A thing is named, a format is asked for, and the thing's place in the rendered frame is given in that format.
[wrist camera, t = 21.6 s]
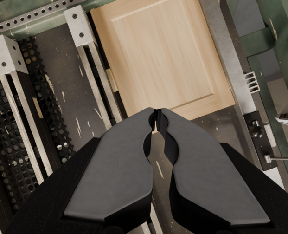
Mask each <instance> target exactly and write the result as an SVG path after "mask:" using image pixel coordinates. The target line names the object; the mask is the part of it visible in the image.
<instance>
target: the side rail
mask: <svg viewBox="0 0 288 234"><path fill-rule="evenodd" d="M256 2H257V5H258V8H259V10H260V13H261V16H262V19H263V22H264V24H265V27H270V30H271V33H272V36H273V38H274V41H275V44H276V47H274V48H273V50H274V53H275V56H276V59H277V61H278V64H279V67H280V70H281V72H282V76H283V78H284V81H285V84H286V87H287V90H288V0H256Z"/></svg>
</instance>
